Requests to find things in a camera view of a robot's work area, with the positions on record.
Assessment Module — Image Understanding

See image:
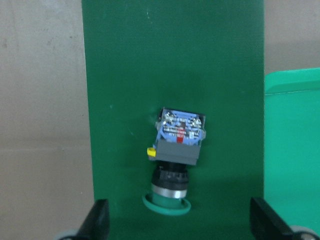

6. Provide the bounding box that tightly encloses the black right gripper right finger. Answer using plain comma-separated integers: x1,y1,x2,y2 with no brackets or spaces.
249,197,294,240

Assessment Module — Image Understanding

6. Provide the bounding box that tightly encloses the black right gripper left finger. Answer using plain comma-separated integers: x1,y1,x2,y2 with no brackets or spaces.
76,199,110,240

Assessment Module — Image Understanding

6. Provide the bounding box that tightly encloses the green push button switch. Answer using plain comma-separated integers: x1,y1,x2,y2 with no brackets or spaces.
142,107,206,216

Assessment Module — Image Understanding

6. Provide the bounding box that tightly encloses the green plastic tray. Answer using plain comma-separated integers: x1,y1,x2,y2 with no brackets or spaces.
263,68,320,233

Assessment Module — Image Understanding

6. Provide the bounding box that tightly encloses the green conveyor belt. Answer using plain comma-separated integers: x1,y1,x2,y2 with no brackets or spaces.
82,0,264,240

